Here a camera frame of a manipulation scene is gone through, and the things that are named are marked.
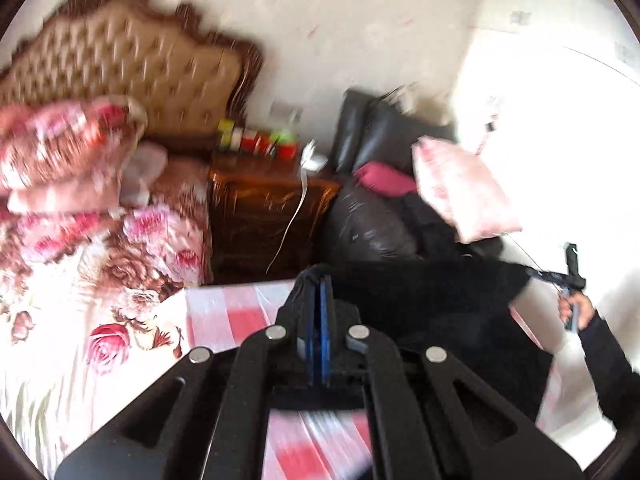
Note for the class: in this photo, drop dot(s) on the right forearm dark sleeve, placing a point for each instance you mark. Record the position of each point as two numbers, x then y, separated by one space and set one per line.
616 383

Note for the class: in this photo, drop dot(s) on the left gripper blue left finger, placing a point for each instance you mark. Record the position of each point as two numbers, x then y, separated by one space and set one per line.
298 317

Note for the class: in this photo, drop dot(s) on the person's right hand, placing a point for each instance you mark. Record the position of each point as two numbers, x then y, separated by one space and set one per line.
575 310

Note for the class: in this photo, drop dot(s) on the black leather armchair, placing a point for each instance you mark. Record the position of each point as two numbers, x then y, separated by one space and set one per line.
378 214

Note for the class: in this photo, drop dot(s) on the wall socket plate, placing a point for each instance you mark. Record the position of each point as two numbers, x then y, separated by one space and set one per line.
286 112

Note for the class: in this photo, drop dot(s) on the white charger with cable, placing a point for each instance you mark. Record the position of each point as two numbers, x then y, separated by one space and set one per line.
310 162

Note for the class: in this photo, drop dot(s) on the floral bed sheet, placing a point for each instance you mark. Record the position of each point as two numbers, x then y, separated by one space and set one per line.
92 312

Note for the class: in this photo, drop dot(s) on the floral pink quilt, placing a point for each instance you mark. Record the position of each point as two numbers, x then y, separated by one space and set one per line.
70 157

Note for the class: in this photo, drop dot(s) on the dark wooden nightstand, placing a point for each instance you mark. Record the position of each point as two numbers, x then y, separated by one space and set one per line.
251 201

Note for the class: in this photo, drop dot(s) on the colourful cans on nightstand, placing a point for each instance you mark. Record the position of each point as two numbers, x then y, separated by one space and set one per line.
234 138

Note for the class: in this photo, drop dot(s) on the black pants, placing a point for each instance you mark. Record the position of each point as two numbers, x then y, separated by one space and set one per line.
400 264

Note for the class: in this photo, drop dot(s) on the red white checkered tablecloth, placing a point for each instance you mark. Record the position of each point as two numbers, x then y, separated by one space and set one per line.
427 416

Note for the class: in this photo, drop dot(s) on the magenta cushion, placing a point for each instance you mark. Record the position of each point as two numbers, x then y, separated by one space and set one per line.
384 180

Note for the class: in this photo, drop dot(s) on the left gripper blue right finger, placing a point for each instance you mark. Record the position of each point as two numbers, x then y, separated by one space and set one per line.
336 359

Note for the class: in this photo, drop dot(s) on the white wardrobe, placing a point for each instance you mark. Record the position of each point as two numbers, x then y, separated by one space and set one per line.
548 93

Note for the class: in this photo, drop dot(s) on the tufted tan headboard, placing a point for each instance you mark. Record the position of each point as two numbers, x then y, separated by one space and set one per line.
187 79

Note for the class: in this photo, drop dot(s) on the pink floral cushion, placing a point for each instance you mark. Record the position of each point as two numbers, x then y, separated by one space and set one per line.
462 190

